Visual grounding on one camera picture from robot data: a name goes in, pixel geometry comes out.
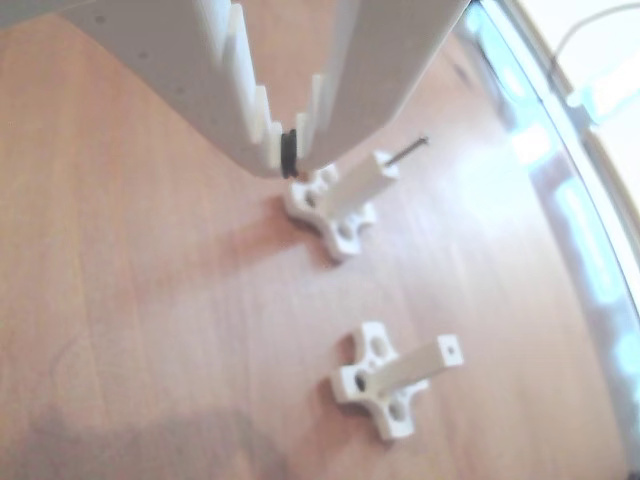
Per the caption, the small metal screw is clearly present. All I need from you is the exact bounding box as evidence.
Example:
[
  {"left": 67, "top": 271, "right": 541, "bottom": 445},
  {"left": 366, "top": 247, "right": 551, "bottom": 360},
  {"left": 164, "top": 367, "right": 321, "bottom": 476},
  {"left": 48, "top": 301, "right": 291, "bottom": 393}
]
[{"left": 387, "top": 135, "right": 431, "bottom": 166}]

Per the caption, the white cross-base post stand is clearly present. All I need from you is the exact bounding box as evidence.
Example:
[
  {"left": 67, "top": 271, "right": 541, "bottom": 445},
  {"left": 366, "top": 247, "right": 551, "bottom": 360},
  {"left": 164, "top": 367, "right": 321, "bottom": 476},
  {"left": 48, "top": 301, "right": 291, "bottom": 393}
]
[
  {"left": 328, "top": 322, "right": 465, "bottom": 441},
  {"left": 284, "top": 149, "right": 401, "bottom": 262}
]

